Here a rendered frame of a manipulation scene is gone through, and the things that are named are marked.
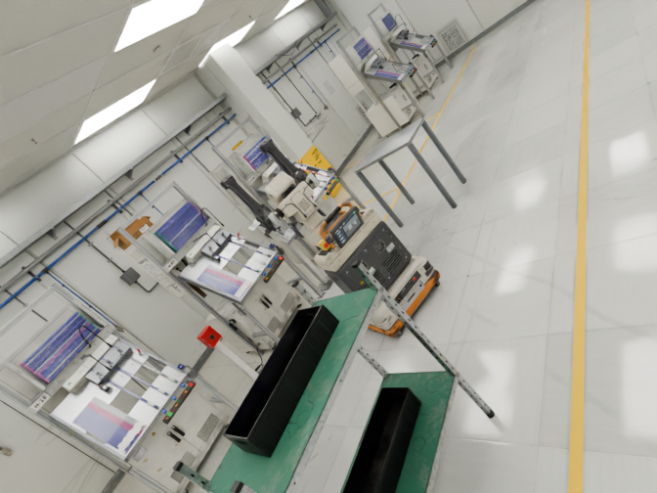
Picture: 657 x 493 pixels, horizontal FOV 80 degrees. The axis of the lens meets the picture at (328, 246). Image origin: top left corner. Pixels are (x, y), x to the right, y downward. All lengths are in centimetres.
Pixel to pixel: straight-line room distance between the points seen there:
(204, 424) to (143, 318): 199
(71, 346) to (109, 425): 69
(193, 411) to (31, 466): 194
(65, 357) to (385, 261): 255
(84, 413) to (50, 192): 287
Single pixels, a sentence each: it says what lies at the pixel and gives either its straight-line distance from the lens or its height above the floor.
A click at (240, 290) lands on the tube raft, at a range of 382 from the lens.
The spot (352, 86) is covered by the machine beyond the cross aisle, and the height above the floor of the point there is 115.
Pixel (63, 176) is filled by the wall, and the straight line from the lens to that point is 573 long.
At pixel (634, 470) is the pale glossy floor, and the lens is 198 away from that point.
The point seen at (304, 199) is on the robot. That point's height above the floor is 114.
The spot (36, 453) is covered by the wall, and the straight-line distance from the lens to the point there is 528.
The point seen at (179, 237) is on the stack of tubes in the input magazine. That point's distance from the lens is 414.
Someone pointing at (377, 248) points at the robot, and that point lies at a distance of 288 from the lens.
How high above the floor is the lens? 174
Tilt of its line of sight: 19 degrees down
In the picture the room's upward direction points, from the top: 42 degrees counter-clockwise
